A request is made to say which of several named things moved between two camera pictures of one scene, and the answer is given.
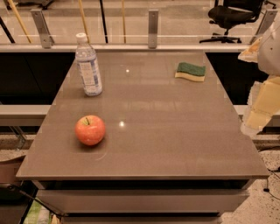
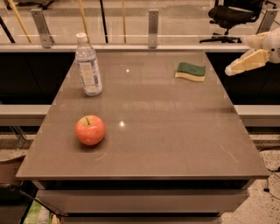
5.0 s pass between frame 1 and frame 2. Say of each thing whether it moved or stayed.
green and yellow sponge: stayed
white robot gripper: moved
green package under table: stayed
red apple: stayed
